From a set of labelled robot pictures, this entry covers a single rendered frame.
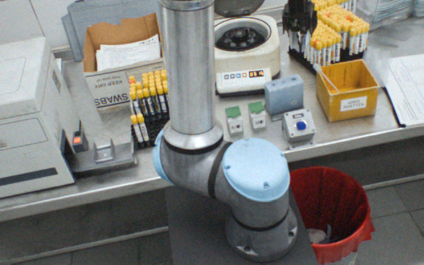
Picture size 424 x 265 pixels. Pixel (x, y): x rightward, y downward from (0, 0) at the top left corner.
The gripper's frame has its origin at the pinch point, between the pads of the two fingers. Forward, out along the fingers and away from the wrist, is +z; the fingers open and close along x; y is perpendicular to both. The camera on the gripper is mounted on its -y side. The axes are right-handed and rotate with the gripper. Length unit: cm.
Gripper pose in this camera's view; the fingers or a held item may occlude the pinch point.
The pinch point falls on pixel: (301, 46)
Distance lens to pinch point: 137.2
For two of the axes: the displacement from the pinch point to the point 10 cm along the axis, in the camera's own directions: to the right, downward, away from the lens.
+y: -2.3, 6.9, -6.8
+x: 9.6, 0.5, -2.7
